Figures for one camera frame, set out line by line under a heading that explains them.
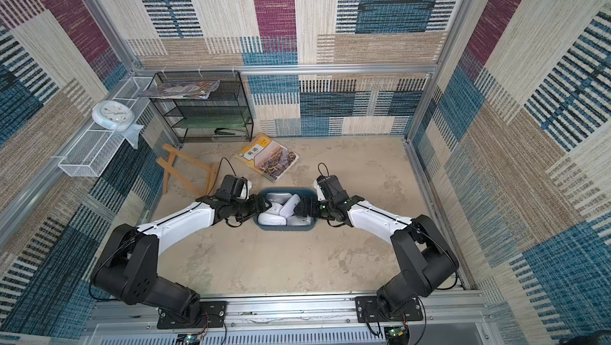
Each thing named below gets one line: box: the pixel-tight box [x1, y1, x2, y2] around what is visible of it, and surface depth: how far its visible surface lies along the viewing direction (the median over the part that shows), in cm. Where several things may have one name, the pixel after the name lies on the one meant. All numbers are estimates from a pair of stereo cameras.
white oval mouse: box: [257, 212, 288, 226], surface depth 93 cm
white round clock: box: [91, 100, 136, 132], surface depth 76 cm
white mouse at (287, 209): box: [279, 193, 301, 218], surface depth 95 cm
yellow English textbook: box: [233, 132, 300, 183], surface depth 114 cm
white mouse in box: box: [264, 201, 283, 215], surface depth 95 cm
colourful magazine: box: [139, 80, 221, 100], surface depth 89 cm
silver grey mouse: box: [266, 192, 292, 205], surface depth 98 cm
